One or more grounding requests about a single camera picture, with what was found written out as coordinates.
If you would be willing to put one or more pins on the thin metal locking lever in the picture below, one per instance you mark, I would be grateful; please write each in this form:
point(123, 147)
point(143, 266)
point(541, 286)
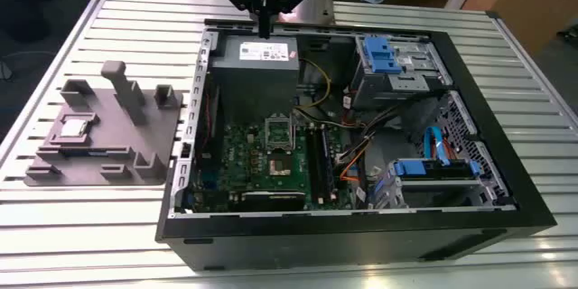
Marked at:
point(296, 140)

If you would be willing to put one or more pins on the black RAM slot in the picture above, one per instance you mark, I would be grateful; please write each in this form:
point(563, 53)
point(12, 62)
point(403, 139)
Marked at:
point(322, 163)
point(316, 163)
point(310, 163)

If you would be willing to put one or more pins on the grey disk bay cage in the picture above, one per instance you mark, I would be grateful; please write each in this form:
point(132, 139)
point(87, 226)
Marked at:
point(439, 183)

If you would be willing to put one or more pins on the hard disk in blue carrier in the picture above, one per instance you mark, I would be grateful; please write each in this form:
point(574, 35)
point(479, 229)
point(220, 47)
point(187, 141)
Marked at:
point(413, 168)

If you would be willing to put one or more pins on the grey power supply unit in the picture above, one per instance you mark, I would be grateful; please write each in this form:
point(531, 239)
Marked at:
point(252, 82)

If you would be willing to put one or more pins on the black PC case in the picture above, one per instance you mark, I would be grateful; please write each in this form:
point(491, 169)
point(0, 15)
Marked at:
point(315, 245)

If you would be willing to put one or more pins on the grey optical drive cage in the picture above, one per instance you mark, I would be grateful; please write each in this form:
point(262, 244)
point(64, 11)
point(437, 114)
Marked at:
point(406, 84)

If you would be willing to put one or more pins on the silver CPU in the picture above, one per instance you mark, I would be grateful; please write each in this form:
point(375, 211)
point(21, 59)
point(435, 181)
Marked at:
point(73, 129)

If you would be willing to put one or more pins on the CPU socket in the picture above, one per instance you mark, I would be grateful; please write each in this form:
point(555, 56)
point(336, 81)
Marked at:
point(280, 166)

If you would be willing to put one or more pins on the green motherboard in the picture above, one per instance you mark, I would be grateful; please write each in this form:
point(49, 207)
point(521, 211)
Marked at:
point(239, 170)

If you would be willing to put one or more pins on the blue board connector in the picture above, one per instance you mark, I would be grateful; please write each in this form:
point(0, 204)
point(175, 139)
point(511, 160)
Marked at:
point(210, 184)

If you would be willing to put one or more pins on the grey parts rack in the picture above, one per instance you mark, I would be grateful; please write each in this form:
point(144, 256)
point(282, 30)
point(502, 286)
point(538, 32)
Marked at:
point(112, 133)

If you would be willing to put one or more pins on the blue drive bay latch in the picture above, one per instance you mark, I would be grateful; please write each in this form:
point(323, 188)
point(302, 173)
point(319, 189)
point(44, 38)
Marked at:
point(377, 53)

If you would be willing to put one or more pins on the black graphics card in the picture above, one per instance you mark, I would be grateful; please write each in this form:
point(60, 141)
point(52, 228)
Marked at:
point(271, 201)

